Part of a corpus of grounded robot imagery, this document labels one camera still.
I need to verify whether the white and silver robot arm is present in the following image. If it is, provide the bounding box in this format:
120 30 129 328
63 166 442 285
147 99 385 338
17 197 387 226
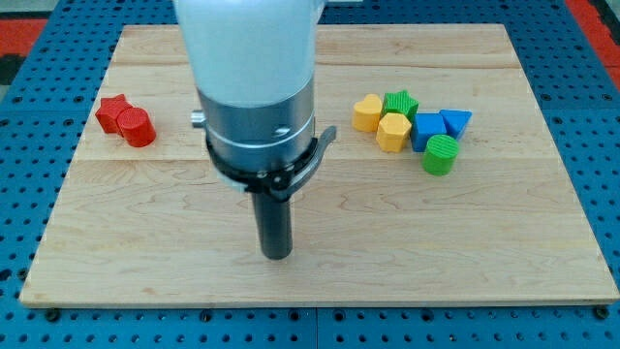
174 0 325 172

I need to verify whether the yellow heart block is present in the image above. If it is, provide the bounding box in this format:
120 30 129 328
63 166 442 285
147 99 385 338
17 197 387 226
352 94 383 132

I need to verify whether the yellow hexagon block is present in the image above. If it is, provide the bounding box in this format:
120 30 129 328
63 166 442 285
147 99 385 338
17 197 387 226
376 112 412 153

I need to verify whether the black quick-release clamp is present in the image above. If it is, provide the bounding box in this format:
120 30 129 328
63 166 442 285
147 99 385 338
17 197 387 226
206 126 337 202

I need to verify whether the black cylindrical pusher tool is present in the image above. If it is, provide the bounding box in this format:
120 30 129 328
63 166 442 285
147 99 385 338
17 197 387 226
252 193 293 260

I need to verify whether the green star block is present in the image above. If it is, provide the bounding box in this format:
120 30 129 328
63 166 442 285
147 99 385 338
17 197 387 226
382 90 419 122

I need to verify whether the blue cube block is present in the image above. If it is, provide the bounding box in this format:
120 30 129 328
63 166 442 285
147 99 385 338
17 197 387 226
411 113 447 152

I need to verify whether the green cylinder block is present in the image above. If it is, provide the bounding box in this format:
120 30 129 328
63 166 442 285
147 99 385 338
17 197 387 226
421 135 459 176

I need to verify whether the blue triangle block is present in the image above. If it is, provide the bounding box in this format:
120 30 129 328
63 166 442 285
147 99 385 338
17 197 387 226
439 110 473 141

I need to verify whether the light wooden board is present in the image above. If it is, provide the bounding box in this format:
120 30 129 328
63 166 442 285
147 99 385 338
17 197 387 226
20 24 619 308

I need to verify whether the red cylinder block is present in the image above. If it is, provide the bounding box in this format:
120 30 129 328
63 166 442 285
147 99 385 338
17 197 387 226
117 108 156 147

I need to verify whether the red star block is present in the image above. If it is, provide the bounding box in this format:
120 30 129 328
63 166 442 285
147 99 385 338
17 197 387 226
95 94 132 135

